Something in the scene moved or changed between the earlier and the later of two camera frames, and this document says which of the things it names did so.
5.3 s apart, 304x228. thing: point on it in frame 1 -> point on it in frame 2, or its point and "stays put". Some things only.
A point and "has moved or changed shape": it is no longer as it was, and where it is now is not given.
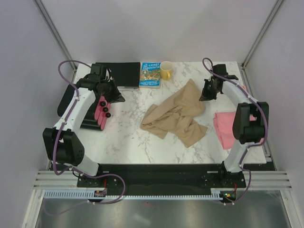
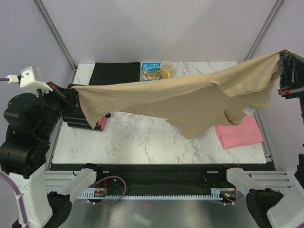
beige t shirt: x=175 y=114 has moved or changed shape
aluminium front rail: x=261 y=179 stays put
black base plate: x=163 y=179 stays put
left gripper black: x=117 y=96 -> x=70 y=95
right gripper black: x=204 y=96 -> x=292 y=77
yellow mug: x=166 y=68 stays put
